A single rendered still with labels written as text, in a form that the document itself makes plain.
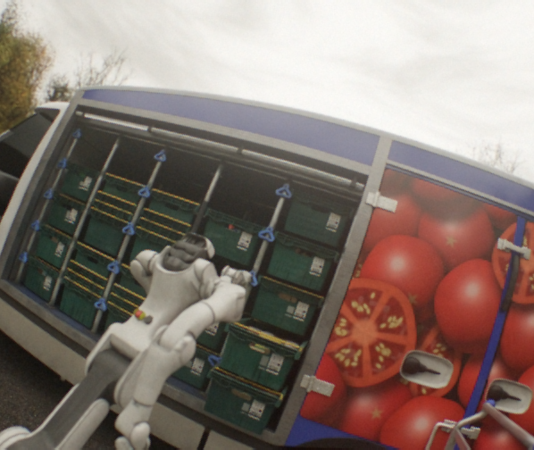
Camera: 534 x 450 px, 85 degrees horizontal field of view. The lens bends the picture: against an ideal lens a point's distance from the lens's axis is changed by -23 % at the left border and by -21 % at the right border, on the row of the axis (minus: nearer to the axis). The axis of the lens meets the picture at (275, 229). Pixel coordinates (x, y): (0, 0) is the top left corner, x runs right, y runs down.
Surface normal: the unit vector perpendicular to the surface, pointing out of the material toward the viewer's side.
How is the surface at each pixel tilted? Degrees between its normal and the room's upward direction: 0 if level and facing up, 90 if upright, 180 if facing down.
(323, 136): 90
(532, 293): 90
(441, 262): 90
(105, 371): 58
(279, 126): 90
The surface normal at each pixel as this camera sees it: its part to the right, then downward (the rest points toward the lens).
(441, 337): -0.15, -0.24
